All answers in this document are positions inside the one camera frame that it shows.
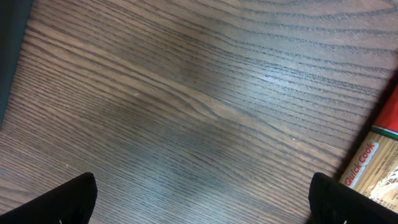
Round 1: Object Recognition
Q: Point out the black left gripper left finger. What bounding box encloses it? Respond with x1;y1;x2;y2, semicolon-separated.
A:
1;172;98;224

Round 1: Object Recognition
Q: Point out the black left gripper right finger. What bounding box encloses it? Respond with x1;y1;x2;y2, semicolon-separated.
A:
308;172;397;224

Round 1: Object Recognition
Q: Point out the grey plastic basket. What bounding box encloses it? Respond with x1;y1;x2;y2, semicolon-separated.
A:
1;0;33;124

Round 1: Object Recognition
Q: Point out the orange pasta package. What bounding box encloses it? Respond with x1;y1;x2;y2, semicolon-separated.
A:
339;89;398;212

